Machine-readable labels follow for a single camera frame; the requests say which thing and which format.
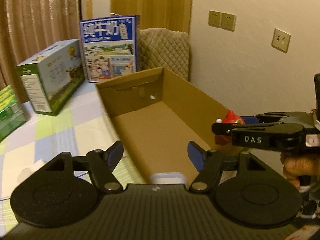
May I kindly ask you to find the wooden door panel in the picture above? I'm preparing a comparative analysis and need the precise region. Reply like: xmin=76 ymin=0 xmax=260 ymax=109
xmin=111 ymin=0 xmax=192 ymax=33

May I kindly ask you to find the blue white milk box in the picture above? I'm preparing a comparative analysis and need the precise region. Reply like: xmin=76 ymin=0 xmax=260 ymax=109
xmin=80 ymin=15 xmax=139 ymax=83

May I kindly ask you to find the green white milk carton box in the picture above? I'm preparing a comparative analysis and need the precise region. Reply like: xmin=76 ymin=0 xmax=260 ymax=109
xmin=16 ymin=39 xmax=85 ymax=116

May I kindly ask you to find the brown curtain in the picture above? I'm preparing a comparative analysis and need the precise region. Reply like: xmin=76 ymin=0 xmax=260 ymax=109
xmin=1 ymin=0 xmax=81 ymax=103

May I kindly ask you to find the green shrink-wrapped carton pack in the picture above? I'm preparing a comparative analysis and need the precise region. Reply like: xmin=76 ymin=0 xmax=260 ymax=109
xmin=0 ymin=85 xmax=27 ymax=141

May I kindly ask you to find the red cartoon figure toy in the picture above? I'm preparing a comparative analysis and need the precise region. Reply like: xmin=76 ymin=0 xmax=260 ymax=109
xmin=212 ymin=110 xmax=246 ymax=146

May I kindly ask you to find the open brown cardboard box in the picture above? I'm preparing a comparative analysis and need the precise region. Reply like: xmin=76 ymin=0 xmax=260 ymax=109
xmin=96 ymin=68 xmax=242 ymax=183

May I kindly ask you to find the wall socket pair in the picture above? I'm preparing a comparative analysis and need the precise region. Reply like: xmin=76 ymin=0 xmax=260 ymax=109
xmin=208 ymin=10 xmax=236 ymax=31

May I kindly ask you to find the single wall outlet plate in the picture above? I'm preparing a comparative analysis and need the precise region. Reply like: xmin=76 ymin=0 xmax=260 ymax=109
xmin=271 ymin=28 xmax=291 ymax=53

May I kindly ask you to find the person's right hand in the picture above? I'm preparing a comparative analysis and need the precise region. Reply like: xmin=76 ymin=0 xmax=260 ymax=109
xmin=280 ymin=152 xmax=320 ymax=190

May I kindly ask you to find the beige quilted chair cover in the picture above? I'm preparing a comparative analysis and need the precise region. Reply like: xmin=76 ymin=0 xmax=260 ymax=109
xmin=139 ymin=28 xmax=190 ymax=81

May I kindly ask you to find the white power plug adapter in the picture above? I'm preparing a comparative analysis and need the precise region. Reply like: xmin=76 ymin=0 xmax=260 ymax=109
xmin=17 ymin=159 xmax=46 ymax=184

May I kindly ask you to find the checkered pastel tablecloth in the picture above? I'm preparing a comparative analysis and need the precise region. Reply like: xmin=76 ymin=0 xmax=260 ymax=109
xmin=0 ymin=81 xmax=148 ymax=235

